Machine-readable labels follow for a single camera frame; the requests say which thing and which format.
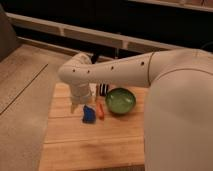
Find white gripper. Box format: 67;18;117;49
69;83;92;114

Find orange pepper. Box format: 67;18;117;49
97;102;105;120

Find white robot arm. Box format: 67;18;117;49
59;48;213;171

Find green ceramic bowl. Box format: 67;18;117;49
105;87;136;115

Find blue toy block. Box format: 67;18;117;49
82;105;96;124

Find black striped small object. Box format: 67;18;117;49
99;84;109;96

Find black bracket on rail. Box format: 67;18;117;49
91;54;100;64

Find white metal rail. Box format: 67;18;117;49
6;12;182;53

